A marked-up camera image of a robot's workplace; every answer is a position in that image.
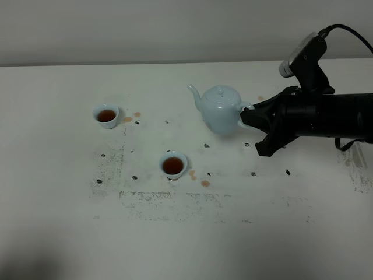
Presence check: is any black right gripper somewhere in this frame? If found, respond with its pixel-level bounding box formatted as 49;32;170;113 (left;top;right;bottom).
240;86;309;157

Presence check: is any light blue porcelain teapot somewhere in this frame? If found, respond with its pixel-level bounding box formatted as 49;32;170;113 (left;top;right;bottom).
188;84;254;137

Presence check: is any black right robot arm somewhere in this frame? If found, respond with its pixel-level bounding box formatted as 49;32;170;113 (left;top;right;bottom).
240;86;372;157

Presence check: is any near light blue teacup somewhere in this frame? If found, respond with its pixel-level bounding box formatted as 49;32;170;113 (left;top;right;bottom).
159;150;188;180

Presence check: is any light blue teacup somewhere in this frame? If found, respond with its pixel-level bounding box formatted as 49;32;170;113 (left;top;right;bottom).
93;103;119;130
159;150;188;180

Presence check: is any far light blue teacup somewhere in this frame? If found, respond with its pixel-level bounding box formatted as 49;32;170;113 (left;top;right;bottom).
93;103;119;130

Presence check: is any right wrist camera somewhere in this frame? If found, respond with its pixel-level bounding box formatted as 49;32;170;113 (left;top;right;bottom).
279;33;335;95

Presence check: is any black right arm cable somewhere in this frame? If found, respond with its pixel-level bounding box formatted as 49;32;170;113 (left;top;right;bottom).
318;23;373;57

